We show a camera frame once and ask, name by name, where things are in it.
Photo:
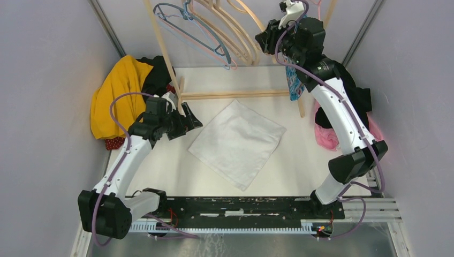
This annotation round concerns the pink garment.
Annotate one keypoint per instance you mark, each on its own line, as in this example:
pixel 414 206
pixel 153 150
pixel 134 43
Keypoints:
pixel 325 135

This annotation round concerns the white garment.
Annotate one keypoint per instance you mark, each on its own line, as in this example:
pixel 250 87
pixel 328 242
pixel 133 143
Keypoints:
pixel 237 143

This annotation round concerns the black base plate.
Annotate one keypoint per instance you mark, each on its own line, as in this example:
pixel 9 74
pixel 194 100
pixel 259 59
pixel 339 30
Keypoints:
pixel 267 212

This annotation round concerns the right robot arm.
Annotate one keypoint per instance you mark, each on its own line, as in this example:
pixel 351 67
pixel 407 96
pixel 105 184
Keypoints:
pixel 361 152

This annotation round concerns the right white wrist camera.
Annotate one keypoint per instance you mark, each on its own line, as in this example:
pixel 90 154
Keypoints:
pixel 293 10

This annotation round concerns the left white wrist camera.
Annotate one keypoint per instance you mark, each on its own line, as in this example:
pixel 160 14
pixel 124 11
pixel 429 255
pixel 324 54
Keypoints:
pixel 171 100

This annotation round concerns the pink plastic hanger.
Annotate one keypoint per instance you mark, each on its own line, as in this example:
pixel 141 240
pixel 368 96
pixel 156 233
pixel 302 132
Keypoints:
pixel 318 4
pixel 210 45

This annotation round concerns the wooden hanger middle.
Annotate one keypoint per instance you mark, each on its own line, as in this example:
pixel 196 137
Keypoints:
pixel 252 53

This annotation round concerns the red dotted garment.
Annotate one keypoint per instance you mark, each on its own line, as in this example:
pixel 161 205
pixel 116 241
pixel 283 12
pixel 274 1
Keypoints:
pixel 114 143

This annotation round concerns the wooden hanger back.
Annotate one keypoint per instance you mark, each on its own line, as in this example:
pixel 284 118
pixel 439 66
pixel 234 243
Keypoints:
pixel 201 10

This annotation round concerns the black garment right pile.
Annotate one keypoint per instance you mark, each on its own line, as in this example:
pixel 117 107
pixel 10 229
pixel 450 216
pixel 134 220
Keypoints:
pixel 359 97

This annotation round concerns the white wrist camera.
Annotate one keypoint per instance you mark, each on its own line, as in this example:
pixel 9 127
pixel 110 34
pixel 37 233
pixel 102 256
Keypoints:
pixel 293 10
pixel 171 100

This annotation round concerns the black garment pile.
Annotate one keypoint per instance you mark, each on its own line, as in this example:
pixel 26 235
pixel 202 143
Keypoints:
pixel 157 82
pixel 359 97

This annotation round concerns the wooden clothes rack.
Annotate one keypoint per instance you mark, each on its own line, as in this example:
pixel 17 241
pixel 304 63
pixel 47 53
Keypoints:
pixel 179 84

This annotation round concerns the grey plastic hanger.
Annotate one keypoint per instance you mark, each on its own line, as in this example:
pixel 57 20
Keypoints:
pixel 202 32

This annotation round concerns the black garment left pile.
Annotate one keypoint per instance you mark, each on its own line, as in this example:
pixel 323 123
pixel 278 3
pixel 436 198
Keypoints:
pixel 157 82

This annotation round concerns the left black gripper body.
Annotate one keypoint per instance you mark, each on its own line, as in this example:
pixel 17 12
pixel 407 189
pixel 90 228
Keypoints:
pixel 173 125

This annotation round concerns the blue floral skirt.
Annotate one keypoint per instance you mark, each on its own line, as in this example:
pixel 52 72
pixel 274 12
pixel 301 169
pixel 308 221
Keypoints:
pixel 296 88

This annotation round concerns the white slotted cable duct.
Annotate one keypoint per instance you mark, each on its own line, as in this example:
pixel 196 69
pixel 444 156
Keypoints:
pixel 151 226

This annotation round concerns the light blue plastic hanger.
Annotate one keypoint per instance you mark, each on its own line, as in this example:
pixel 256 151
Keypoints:
pixel 191 39

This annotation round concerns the wooden hanger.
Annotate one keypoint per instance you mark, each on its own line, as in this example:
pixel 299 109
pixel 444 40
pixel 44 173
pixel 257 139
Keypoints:
pixel 201 10
pixel 246 10
pixel 252 53

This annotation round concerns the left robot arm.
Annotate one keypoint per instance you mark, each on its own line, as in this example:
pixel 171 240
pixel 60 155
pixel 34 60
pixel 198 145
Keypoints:
pixel 106 210

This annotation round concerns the wooden hanger front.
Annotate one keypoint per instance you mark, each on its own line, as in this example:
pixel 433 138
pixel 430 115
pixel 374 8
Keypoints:
pixel 246 10

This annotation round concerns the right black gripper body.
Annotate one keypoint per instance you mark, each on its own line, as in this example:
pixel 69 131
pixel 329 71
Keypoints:
pixel 287 46

